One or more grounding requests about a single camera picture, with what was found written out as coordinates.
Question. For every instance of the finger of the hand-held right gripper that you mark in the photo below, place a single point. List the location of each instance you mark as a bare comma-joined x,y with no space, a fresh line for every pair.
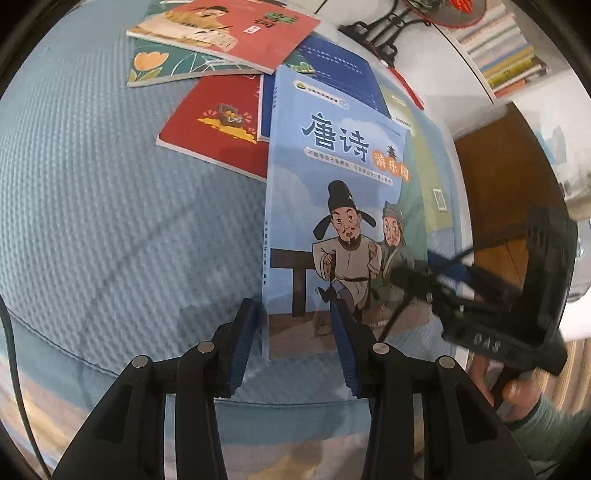
455,273
411,279

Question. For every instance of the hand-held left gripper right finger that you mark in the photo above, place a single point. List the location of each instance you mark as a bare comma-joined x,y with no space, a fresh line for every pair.
346,350

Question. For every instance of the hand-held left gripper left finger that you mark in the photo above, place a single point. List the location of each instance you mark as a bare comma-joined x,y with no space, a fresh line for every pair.
242,350

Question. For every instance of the light blue poets cover book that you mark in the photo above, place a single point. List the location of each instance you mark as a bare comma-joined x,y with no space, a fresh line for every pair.
323,184

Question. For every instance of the person's right forearm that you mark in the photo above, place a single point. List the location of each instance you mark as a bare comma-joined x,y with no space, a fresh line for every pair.
549,434

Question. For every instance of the row of colourful shelved books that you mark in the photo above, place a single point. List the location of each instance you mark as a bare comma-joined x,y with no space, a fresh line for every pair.
508,55

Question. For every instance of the person's right hand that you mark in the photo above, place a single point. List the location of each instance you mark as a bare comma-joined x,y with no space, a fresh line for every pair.
521,394

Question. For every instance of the beige slatted panel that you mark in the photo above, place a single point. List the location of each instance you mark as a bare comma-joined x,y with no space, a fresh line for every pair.
577,378

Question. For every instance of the brown wooden furniture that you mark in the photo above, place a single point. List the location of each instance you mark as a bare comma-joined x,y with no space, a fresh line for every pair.
498,175

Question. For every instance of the patterned tablecloth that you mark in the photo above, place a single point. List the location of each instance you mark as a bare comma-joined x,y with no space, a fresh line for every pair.
295,452

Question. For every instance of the red tassel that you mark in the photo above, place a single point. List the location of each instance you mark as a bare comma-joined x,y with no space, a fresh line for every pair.
411,94

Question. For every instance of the light blue quilted mat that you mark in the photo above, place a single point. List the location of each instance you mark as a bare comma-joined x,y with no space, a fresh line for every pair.
115,207

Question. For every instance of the red treasure chest book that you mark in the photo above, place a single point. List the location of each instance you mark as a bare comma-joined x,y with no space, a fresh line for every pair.
207,138

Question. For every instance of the navy blue book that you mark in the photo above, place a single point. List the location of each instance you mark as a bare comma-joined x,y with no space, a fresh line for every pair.
337,69

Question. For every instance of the embroidered fan on black stand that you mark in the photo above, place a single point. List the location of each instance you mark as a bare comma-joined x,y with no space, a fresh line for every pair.
383,27

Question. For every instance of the salmon red figure cover book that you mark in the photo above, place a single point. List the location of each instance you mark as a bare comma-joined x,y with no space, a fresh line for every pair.
258,41

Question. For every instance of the teal flower cover book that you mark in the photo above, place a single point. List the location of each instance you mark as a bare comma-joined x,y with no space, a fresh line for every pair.
157,64

